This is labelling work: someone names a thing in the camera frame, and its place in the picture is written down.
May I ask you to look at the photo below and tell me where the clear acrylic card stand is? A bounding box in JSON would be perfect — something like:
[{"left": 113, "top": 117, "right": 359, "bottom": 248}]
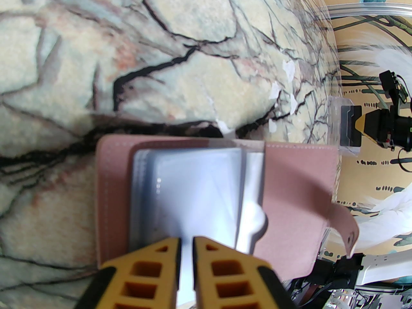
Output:
[{"left": 328, "top": 96, "right": 365, "bottom": 157}]

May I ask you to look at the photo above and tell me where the dark credit card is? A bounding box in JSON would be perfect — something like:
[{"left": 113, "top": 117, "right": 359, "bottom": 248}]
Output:
[{"left": 341, "top": 105, "right": 363, "bottom": 147}]

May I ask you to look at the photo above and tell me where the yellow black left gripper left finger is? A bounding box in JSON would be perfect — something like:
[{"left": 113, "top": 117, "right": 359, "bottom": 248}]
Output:
[{"left": 75, "top": 237, "right": 181, "bottom": 309}]

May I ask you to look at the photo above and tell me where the pink card holder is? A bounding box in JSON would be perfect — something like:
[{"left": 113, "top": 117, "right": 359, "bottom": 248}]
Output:
[{"left": 95, "top": 134, "right": 363, "bottom": 281}]

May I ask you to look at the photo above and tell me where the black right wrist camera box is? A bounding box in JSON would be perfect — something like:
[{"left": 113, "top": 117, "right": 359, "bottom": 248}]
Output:
[{"left": 379, "top": 70, "right": 407, "bottom": 108}]

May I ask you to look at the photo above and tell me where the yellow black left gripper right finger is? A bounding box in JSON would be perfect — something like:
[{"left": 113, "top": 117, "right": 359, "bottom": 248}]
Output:
[{"left": 193, "top": 236, "right": 298, "bottom": 309}]

